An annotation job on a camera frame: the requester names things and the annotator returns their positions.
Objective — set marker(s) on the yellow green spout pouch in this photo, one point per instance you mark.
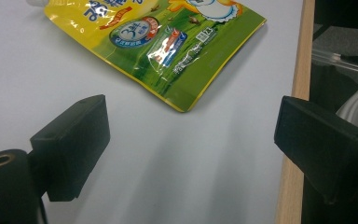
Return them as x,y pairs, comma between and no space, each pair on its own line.
164,40

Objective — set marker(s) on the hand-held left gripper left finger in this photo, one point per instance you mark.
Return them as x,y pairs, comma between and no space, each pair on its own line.
74,146

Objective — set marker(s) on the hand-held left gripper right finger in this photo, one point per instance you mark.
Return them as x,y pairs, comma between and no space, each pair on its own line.
320,149

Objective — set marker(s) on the metal stand bar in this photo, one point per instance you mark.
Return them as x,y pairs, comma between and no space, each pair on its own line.
343,62

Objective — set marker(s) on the black chair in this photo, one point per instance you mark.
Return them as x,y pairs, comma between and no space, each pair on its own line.
345,14

